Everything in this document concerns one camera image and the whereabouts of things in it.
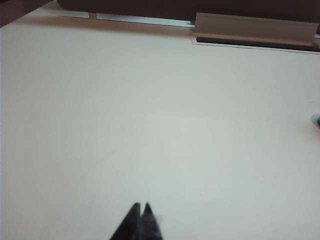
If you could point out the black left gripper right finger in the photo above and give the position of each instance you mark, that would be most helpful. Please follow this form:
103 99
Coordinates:
150 228

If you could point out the brown fabric desk partition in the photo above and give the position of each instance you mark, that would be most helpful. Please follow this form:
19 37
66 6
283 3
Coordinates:
175 7

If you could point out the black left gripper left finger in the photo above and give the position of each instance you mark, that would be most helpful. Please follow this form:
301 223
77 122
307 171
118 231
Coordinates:
128 228

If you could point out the red tomato paste can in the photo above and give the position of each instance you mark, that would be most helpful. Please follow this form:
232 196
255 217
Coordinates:
316 119

